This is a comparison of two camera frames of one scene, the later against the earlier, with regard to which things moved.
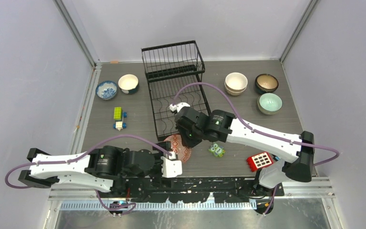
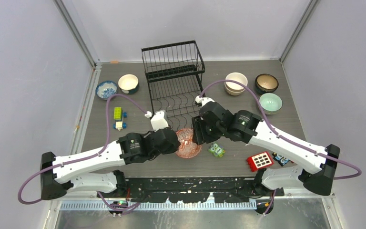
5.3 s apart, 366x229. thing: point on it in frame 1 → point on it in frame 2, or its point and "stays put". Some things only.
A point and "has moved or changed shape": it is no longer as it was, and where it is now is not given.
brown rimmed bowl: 265,83 stays put
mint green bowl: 269,103 stays put
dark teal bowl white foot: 128,83 stays put
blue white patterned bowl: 106,89 stays put
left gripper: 160,152 → 172,149
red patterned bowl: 184,152 has moved or changed shape
